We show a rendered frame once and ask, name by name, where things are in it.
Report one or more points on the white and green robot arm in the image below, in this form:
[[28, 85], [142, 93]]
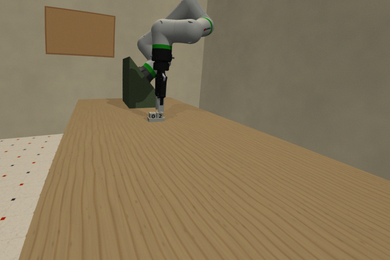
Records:
[[180, 26]]

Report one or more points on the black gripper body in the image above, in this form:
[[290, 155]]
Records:
[[161, 67]]

